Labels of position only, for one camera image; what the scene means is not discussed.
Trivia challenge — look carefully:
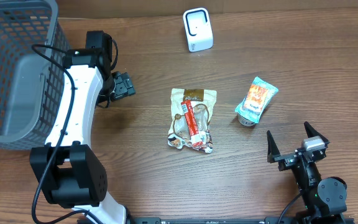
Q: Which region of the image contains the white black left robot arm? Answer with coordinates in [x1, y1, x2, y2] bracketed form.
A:
[29, 30, 135, 224]

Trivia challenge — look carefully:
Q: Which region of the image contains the beige brown snack bag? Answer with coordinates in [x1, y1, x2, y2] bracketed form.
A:
[167, 88, 217, 154]

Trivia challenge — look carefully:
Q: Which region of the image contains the grey plastic mesh basket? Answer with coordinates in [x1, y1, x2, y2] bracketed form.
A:
[0, 0, 70, 150]

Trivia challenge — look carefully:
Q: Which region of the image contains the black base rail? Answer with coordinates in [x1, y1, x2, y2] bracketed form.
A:
[77, 217, 355, 224]

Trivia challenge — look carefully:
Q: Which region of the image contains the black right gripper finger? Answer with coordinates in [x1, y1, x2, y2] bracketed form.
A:
[304, 121, 330, 144]
[267, 131, 281, 163]

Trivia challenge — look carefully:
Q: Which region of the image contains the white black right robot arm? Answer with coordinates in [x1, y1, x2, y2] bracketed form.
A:
[267, 121, 354, 223]

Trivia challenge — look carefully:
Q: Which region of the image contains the teal orange snack packet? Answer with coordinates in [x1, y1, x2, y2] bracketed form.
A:
[234, 77, 278, 124]

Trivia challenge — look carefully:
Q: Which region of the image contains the white barcode scanner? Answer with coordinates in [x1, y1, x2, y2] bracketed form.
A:
[183, 7, 214, 52]

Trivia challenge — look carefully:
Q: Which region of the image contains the red snack stick packet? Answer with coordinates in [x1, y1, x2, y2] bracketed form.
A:
[181, 100, 206, 147]

